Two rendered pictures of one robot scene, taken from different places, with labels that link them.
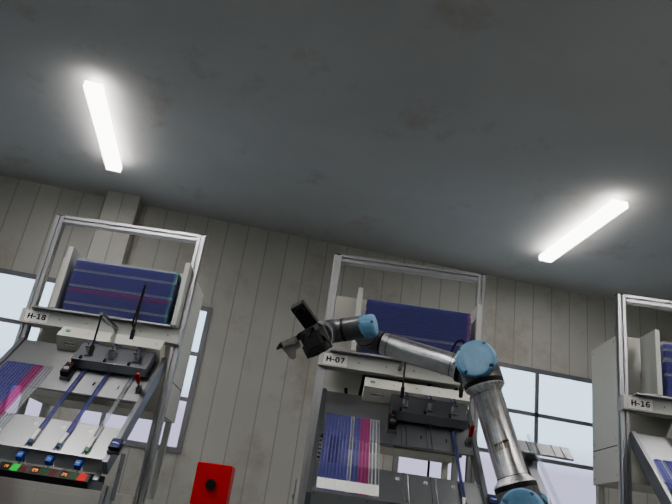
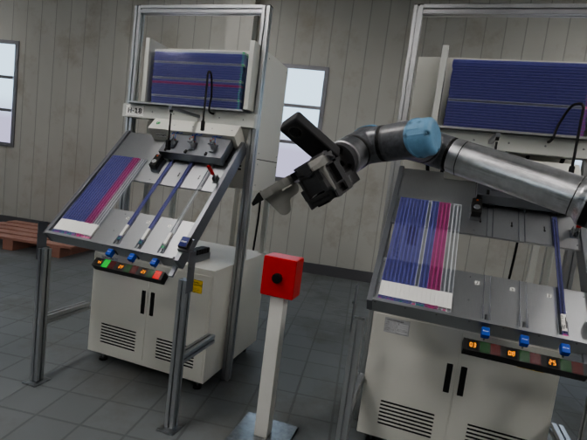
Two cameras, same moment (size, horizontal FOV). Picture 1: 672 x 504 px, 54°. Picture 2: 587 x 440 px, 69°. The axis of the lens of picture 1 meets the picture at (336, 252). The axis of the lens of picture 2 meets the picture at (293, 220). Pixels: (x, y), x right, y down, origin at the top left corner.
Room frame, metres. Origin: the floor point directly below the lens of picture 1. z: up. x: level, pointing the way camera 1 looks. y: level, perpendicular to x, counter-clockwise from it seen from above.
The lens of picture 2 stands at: (1.15, -0.16, 1.11)
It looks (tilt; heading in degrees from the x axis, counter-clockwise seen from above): 6 degrees down; 16
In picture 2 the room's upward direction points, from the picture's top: 7 degrees clockwise
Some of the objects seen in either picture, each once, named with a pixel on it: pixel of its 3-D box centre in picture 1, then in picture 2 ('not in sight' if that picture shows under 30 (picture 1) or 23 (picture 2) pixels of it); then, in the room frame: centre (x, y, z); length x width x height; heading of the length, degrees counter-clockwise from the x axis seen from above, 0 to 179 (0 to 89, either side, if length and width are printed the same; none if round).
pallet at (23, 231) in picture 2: not in sight; (39, 237); (4.88, 3.84, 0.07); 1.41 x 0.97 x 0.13; 98
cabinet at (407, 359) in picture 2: not in sight; (449, 367); (3.23, -0.39, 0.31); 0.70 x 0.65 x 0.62; 89
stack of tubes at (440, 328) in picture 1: (415, 336); (514, 99); (3.11, -0.44, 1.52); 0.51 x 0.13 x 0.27; 89
